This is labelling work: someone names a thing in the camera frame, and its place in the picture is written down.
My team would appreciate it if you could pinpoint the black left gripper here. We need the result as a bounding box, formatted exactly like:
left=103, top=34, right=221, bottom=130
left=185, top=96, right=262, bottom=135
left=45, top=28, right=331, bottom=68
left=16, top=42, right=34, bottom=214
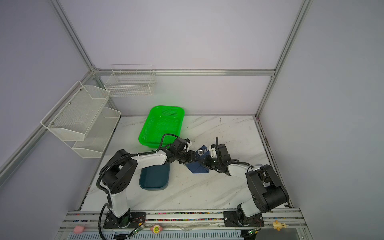
left=176, top=150, right=201, bottom=165

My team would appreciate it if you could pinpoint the silver spoon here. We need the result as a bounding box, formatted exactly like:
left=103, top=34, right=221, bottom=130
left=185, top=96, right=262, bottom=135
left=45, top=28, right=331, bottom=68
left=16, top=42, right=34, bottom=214
left=198, top=148, right=205, bottom=156

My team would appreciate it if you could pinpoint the dark blue paper napkin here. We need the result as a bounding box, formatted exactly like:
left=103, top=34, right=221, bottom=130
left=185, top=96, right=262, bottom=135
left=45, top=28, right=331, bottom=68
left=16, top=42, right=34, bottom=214
left=186, top=145, right=210, bottom=174

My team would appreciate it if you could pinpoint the dark teal plastic tray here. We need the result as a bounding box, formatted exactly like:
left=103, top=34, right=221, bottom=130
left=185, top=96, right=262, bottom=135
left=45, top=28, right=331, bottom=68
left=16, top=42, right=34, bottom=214
left=139, top=164, right=171, bottom=191

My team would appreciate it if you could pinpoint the green plastic perforated basket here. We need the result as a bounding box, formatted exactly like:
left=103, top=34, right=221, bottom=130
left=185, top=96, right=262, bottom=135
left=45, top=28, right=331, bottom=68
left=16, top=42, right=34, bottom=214
left=138, top=106, right=185, bottom=149

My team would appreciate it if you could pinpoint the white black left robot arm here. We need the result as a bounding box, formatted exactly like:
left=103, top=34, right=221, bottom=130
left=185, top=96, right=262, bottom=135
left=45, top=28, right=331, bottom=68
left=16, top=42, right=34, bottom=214
left=96, top=147, right=198, bottom=228

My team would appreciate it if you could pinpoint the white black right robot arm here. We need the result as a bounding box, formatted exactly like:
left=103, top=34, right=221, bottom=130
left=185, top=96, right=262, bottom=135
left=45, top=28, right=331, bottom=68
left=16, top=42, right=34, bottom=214
left=199, top=156, right=289, bottom=227

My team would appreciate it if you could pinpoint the yellow pink round toy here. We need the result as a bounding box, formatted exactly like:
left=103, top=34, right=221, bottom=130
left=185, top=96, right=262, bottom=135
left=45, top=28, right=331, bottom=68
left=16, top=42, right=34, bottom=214
left=150, top=225, right=163, bottom=234

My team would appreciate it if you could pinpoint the yellow duck toy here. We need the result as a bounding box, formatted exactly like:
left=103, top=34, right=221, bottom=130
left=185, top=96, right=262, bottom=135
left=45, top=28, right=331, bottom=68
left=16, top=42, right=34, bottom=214
left=273, top=220, right=287, bottom=231

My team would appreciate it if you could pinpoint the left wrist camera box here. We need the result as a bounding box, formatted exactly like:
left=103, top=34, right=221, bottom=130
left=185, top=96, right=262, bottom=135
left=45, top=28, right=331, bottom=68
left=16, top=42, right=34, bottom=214
left=172, top=138, right=191, bottom=152

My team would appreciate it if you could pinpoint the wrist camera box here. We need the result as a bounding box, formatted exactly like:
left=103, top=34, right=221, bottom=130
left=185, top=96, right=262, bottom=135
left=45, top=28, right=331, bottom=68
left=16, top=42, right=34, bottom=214
left=209, top=144, right=231, bottom=161
left=172, top=138, right=191, bottom=152

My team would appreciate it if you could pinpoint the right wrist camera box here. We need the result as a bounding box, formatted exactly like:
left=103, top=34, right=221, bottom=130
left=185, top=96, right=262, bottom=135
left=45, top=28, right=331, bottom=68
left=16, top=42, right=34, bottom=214
left=209, top=144, right=231, bottom=161

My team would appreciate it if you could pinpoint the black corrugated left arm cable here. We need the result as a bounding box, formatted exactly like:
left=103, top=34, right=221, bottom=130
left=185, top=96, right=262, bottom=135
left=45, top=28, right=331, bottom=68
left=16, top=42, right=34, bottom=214
left=95, top=133, right=181, bottom=240

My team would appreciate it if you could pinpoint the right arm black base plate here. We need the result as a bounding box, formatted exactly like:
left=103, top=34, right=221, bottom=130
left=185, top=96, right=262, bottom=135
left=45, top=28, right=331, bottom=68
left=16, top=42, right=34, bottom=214
left=223, top=210, right=265, bottom=227

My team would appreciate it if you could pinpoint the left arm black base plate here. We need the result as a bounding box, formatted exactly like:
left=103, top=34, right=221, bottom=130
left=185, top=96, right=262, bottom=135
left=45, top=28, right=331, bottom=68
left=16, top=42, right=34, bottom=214
left=103, top=211, right=146, bottom=229

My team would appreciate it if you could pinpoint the aluminium front rail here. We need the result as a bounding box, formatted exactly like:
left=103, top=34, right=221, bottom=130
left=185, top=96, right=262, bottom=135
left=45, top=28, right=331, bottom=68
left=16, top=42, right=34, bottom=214
left=56, top=208, right=312, bottom=240

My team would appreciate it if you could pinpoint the white wire wall basket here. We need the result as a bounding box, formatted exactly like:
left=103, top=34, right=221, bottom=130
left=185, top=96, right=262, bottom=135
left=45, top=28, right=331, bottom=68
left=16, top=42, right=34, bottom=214
left=105, top=65, right=157, bottom=97

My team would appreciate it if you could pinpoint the white mesh wall shelf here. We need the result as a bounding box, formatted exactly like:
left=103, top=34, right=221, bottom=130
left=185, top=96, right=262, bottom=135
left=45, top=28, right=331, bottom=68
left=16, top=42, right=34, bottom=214
left=41, top=82, right=121, bottom=159

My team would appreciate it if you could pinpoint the pink toy on rail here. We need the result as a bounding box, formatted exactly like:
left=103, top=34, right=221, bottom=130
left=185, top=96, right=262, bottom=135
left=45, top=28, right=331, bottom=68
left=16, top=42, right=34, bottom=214
left=73, top=226, right=85, bottom=234

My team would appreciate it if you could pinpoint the aluminium frame post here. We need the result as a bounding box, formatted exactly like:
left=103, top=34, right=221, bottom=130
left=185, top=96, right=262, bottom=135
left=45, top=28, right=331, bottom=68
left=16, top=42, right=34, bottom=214
left=48, top=0, right=96, bottom=73

